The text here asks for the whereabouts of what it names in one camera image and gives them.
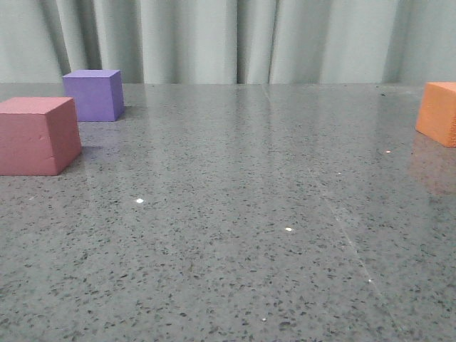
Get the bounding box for orange foam cube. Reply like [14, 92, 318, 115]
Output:
[415, 82, 456, 147]

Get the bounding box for pale green curtain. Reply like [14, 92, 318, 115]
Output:
[1, 1, 455, 84]

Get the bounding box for purple foam cube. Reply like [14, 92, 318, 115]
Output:
[63, 70, 125, 122]

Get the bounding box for pink foam cube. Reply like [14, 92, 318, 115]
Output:
[1, 97, 82, 176]

